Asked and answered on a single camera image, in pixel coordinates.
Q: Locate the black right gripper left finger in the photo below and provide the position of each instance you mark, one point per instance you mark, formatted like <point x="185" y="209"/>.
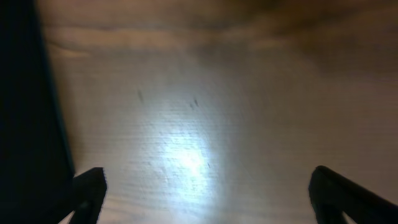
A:
<point x="85" y="197"/>

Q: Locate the dark green box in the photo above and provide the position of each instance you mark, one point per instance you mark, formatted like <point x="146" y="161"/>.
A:
<point x="34" y="157"/>

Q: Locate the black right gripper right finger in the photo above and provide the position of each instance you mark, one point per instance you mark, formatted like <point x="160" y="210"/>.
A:
<point x="332" y="196"/>

